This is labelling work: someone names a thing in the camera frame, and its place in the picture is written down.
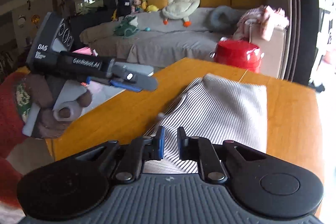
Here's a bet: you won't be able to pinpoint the striped grey white garment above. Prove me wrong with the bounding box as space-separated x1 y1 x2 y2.
143 74 268 174

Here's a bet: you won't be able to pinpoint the red sleeve left forearm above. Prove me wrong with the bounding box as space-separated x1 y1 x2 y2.
1 68 28 209

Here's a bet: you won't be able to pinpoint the pink clothes pile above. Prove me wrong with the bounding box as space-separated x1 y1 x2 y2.
232 6 289 41

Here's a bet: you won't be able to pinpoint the left gloved hand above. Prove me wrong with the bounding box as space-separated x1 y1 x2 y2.
21 73 92 139

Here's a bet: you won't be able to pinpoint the pink storage box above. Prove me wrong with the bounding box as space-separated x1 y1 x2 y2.
74 47 98 56

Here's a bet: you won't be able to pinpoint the green plush toy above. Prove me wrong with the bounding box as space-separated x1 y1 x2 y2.
114 15 139 38

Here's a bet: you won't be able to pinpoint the black plush toy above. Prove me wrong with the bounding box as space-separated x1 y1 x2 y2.
111 0 131 21

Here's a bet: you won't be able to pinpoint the grey covered sofa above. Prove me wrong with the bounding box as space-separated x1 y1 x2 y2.
79 7 285 78

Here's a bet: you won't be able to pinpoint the small doll toys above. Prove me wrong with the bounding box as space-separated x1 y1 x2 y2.
131 0 159 14

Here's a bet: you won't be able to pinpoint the red round stool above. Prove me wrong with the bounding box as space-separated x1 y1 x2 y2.
210 39 264 73

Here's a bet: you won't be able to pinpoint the grey round cushion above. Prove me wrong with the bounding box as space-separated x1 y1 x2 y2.
208 6 245 34

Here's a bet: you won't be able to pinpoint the white goose plush toy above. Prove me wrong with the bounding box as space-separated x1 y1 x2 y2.
162 0 201 27

